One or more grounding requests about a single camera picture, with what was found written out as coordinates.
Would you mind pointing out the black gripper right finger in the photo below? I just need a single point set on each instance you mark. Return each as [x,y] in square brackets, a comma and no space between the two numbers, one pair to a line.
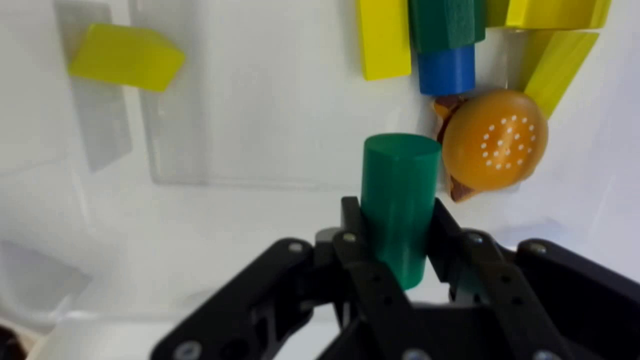
[521,287]

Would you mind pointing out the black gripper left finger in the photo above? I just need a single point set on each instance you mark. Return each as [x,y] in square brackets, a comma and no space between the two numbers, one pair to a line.
[266,293]

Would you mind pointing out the green cylinder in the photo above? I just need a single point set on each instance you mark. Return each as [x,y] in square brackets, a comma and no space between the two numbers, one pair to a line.
[398,201]

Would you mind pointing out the clear plastic box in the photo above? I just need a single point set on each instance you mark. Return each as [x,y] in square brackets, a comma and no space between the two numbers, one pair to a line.
[266,120]

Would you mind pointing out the blue wooden cylinder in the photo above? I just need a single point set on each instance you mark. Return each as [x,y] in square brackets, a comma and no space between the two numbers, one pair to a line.
[447,70]

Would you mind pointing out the orange toy burger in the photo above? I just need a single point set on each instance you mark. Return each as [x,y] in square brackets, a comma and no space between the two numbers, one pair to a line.
[496,143]

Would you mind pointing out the yellow wooden block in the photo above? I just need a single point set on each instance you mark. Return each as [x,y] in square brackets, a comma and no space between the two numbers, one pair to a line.
[382,36]
[556,12]
[560,67]
[126,59]

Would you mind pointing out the green wooden block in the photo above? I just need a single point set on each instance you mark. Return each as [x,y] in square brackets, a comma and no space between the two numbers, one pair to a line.
[448,22]

